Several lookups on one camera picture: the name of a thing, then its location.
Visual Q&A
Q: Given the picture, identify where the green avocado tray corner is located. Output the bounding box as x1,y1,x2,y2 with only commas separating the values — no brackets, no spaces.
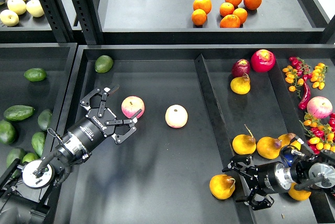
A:
95,55,114,73

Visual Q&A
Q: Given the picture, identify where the dark avocado by tray edge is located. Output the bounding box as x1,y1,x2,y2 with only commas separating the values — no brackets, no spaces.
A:
38,109,52,131

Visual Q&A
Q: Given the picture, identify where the yellow pear with stem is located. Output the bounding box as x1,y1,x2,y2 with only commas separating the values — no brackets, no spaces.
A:
232,124,256,155

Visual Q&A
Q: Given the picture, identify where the orange right small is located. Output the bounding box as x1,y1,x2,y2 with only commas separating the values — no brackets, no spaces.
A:
232,8,248,25

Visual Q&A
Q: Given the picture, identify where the dark green avocado long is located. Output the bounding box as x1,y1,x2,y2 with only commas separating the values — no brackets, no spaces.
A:
4,105,35,121

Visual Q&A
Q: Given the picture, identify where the orange far left top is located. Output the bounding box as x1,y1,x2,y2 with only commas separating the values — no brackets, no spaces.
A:
193,0,212,14

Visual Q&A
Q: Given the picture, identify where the black tray divider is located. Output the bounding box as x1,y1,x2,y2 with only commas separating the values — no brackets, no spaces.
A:
194,54,255,223

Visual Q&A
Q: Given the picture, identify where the black centre tray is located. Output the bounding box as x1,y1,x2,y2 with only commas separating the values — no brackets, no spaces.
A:
53,44,334,223

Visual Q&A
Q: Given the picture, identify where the dark avocado far left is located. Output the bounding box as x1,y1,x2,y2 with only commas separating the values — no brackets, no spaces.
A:
0,120,17,145

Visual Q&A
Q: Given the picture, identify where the orange front bottom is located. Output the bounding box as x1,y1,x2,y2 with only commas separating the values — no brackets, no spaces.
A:
219,14,241,28

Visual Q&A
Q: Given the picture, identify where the cherry tomato bunch lower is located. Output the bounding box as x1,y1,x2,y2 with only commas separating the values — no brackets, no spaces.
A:
300,113,334,154

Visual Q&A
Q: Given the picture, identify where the red apple top right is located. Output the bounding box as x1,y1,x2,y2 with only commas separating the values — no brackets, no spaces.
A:
251,49,276,73

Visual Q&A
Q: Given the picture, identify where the dark avocado bottom left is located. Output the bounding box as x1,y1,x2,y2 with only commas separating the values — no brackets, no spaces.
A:
6,147,27,178

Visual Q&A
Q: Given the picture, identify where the pale yellow pear front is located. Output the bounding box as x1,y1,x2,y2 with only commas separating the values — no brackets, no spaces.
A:
0,9,19,27

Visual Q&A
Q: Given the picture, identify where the pale pink apple centre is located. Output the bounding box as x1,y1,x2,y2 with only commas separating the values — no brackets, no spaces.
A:
165,105,188,128

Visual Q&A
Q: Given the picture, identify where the green avocado left tray top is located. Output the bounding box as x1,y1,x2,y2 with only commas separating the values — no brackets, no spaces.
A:
24,68,47,82

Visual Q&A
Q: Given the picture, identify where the dark red apple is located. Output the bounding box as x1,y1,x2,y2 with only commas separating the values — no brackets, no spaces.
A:
231,59,251,77

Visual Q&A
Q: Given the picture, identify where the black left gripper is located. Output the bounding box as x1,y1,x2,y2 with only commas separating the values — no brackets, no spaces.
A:
68,85,142,153

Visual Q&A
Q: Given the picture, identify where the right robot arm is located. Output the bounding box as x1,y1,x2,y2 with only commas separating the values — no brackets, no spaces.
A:
222,135,334,210

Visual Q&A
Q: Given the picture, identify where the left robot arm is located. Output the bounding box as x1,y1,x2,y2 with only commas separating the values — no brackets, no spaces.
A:
1,86,143,223

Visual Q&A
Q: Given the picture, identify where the black metal shelf rack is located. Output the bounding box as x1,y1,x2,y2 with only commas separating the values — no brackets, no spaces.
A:
1,0,334,45

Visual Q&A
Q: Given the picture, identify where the cherry tomato bunch upper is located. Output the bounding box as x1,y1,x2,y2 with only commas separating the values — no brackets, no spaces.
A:
282,57,328,98

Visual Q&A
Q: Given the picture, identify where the red chili pepper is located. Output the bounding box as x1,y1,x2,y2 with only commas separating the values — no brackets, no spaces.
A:
298,82,311,110

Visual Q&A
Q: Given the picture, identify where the pale yellow pear right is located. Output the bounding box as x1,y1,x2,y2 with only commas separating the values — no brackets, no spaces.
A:
26,0,44,18

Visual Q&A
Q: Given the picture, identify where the cherry tomato bunch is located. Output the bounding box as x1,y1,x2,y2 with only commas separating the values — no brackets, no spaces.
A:
300,113,334,154
282,57,328,98

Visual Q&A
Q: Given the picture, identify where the orange lower left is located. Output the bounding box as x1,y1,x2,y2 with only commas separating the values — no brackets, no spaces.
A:
191,9,207,26

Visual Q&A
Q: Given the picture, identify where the pink apple far right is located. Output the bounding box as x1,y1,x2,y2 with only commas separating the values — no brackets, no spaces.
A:
307,96,333,119

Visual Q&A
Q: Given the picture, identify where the pink apple left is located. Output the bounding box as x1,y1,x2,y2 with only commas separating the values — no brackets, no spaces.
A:
121,96,145,119

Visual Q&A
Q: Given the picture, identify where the pale yellow pear middle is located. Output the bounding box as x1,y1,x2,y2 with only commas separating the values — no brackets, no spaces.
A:
7,0,27,15

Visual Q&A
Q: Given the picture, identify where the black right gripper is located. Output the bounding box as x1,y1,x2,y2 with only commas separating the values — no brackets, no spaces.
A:
222,154,292,210

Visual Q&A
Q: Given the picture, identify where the black left tray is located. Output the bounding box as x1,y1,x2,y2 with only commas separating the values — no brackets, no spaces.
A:
0,42,79,224

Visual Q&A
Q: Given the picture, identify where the black tray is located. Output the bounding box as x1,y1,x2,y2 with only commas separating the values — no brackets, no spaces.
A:
53,44,334,223
0,42,79,224

